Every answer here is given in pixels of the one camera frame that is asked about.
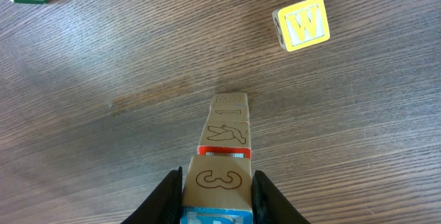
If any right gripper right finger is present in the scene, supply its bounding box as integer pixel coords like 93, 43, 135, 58
252, 170, 310, 224

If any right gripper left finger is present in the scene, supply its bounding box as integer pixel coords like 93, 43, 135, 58
121, 167, 183, 224

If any blue letter P block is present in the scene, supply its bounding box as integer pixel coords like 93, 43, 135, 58
181, 155, 254, 224

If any red letter I block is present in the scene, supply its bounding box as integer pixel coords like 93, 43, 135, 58
197, 121, 252, 159

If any white block blue base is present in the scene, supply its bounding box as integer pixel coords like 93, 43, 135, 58
211, 92, 248, 106

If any yellow block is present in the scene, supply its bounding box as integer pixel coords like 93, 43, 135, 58
272, 0, 330, 52

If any red letter A block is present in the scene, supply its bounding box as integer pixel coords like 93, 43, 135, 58
208, 105, 249, 123

